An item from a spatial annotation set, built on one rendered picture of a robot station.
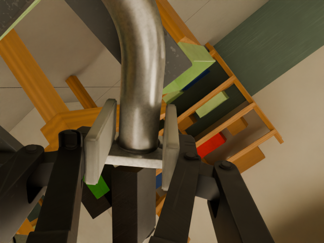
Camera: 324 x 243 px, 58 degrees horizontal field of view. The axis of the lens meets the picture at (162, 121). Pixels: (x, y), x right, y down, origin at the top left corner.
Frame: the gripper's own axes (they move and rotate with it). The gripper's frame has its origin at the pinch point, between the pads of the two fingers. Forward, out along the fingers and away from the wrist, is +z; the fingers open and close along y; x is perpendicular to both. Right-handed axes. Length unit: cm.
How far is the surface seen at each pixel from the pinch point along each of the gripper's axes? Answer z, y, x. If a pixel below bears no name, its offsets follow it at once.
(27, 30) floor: 181, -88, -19
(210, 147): 470, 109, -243
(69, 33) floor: 216, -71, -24
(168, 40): 5.8, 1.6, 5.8
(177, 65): 5.8, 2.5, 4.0
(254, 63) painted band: 542, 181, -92
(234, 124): 472, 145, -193
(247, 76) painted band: 539, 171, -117
